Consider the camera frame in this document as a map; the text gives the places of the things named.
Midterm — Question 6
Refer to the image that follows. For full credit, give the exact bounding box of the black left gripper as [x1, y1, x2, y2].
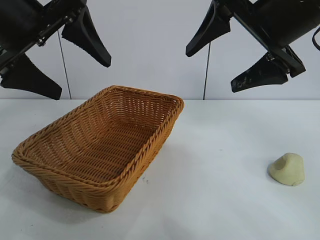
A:
[0, 0, 112, 101]

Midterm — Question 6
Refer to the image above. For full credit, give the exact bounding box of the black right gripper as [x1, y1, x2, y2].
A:
[185, 0, 320, 94]

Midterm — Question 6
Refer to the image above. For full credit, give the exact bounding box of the tan woven wicker basket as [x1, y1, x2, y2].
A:
[11, 84, 185, 214]

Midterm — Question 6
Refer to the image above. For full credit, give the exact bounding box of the pale yellow egg yolk pastry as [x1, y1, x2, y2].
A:
[268, 152, 306, 187]

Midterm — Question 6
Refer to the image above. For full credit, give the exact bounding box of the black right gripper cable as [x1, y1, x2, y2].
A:
[312, 31, 320, 52]

